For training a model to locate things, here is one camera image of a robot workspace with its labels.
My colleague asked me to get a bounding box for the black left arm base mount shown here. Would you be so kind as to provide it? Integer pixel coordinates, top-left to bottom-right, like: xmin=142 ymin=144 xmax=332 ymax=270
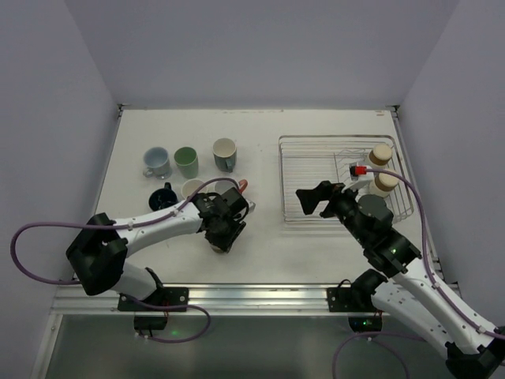
xmin=118 ymin=287 xmax=189 ymax=337

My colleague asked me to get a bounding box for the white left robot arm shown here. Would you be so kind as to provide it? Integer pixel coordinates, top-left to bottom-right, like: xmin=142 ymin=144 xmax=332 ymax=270
xmin=66 ymin=187 xmax=251 ymax=300

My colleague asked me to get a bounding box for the metal wire dish rack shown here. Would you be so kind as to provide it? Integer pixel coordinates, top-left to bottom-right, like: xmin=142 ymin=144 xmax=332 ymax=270
xmin=279 ymin=134 xmax=404 ymax=231

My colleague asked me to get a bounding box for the cream cup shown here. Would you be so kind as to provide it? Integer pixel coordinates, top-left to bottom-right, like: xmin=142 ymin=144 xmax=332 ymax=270
xmin=211 ymin=245 xmax=228 ymax=253
xmin=368 ymin=173 xmax=399 ymax=198
xmin=365 ymin=143 xmax=393 ymax=168

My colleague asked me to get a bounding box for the pink mug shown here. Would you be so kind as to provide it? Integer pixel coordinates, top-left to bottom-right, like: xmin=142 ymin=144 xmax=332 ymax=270
xmin=214 ymin=178 xmax=249 ymax=195

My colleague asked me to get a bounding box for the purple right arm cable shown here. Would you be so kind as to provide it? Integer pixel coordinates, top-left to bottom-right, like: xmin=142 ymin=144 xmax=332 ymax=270
xmin=331 ymin=165 xmax=505 ymax=379

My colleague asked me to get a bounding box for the pale blue footed cup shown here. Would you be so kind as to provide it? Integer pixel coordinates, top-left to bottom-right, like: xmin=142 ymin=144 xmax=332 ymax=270
xmin=143 ymin=147 xmax=171 ymax=178

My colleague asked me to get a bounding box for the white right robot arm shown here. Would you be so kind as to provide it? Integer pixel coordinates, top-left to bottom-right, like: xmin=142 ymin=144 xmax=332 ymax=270
xmin=296 ymin=181 xmax=504 ymax=378

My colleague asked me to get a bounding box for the aluminium front rail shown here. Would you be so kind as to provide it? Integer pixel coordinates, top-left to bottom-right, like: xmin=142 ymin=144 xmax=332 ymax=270
xmin=50 ymin=282 xmax=462 ymax=317

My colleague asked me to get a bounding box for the teal grey mug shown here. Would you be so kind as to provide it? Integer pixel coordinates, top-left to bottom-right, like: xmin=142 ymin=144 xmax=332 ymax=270
xmin=212 ymin=137 xmax=237 ymax=173

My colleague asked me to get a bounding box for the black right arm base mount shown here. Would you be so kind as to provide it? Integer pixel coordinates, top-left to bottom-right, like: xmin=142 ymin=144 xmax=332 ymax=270
xmin=326 ymin=269 xmax=387 ymax=333

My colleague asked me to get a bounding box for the light blue mug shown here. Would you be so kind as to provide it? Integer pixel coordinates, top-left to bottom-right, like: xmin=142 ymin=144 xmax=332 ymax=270
xmin=181 ymin=178 xmax=207 ymax=199

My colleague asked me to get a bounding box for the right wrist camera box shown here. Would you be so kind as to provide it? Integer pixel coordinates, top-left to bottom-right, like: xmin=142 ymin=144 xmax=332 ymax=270
xmin=345 ymin=163 xmax=374 ymax=191

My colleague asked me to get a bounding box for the dark blue mug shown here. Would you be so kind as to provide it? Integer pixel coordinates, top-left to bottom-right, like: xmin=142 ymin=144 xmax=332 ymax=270
xmin=148 ymin=182 xmax=178 ymax=212

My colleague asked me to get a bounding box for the sage green cup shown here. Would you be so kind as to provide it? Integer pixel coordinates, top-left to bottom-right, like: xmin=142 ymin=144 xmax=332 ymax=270
xmin=174 ymin=146 xmax=199 ymax=179

